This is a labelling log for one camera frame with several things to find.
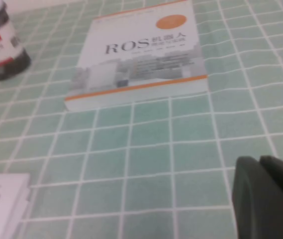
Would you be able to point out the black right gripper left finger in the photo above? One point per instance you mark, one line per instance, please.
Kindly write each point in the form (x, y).
(260, 206)

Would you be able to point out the black pen holder white label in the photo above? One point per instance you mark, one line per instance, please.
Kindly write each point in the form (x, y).
(4, 49)

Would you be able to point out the green checked tablecloth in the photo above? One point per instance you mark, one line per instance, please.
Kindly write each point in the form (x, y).
(156, 149)

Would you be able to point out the white ROS book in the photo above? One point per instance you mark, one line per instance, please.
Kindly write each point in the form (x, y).
(141, 62)

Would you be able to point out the white AgileX brochure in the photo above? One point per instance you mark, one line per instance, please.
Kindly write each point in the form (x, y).
(2, 206)

